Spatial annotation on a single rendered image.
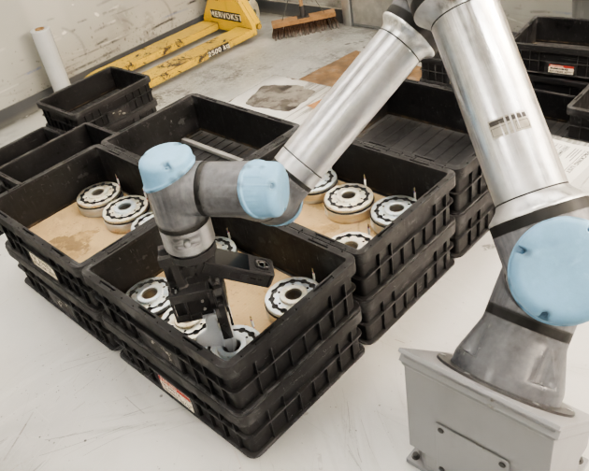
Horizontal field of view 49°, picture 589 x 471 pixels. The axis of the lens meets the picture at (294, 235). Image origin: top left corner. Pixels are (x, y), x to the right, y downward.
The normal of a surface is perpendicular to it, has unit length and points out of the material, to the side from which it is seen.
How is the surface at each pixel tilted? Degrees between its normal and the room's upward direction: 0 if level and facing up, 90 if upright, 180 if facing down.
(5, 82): 90
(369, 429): 0
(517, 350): 30
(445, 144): 0
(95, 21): 90
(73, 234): 0
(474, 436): 90
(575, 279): 56
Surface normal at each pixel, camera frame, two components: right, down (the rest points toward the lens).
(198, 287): -0.15, -0.79
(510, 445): -0.66, 0.53
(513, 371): -0.18, -0.36
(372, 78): -0.04, 0.14
